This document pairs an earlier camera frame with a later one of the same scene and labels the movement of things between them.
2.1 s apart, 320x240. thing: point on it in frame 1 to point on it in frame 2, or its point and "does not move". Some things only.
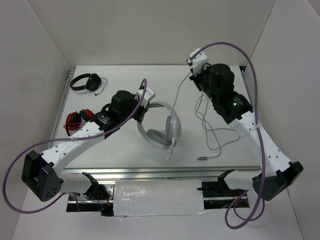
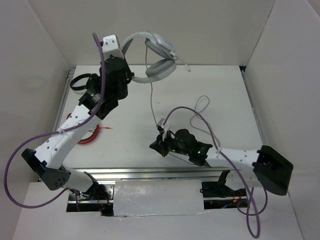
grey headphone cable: x=205 y=121 to x=208 y=106
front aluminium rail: x=161 y=173 does not move
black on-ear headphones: x=93 y=82 does not move
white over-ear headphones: x=167 y=138 to x=161 y=55
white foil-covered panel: x=158 y=197 does not move
